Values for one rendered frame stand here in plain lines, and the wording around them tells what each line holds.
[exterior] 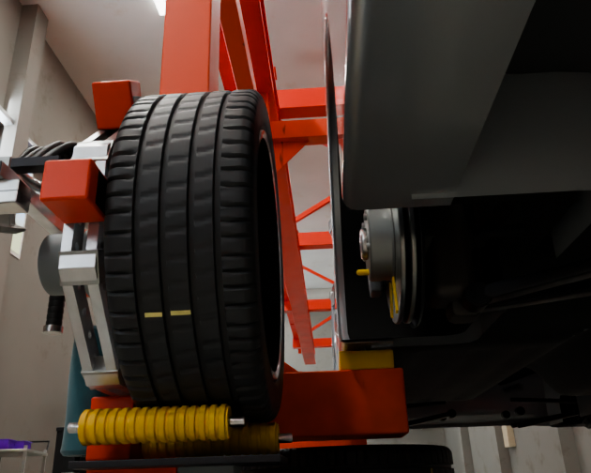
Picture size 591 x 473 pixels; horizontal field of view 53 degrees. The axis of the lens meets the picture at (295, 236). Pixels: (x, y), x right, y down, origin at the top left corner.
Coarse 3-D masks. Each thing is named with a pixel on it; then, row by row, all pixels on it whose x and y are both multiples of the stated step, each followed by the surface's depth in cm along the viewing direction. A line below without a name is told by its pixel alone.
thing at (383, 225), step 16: (384, 208) 115; (400, 208) 104; (368, 224) 113; (384, 224) 112; (400, 224) 103; (368, 240) 115; (384, 240) 111; (400, 240) 103; (416, 240) 102; (384, 256) 111; (400, 256) 103; (416, 256) 103; (384, 272) 113; (400, 272) 105; (416, 272) 103; (400, 288) 106; (416, 288) 104; (400, 304) 107; (400, 320) 112
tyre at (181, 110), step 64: (128, 128) 100; (192, 128) 98; (256, 128) 103; (128, 192) 92; (192, 192) 92; (256, 192) 98; (128, 256) 90; (192, 256) 90; (256, 256) 92; (128, 320) 91; (192, 320) 91; (256, 320) 92; (128, 384) 97; (192, 384) 96; (256, 384) 96
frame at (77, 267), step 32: (96, 160) 102; (64, 224) 97; (96, 224) 97; (64, 256) 95; (96, 256) 95; (64, 288) 96; (96, 288) 96; (96, 320) 98; (96, 352) 104; (96, 384) 103
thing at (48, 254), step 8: (48, 240) 120; (56, 240) 120; (40, 248) 119; (48, 248) 119; (56, 248) 119; (40, 256) 118; (48, 256) 118; (56, 256) 118; (40, 264) 118; (48, 264) 118; (56, 264) 118; (40, 272) 118; (48, 272) 118; (56, 272) 118; (40, 280) 118; (48, 280) 118; (56, 280) 118; (48, 288) 120; (56, 288) 120; (88, 296) 121
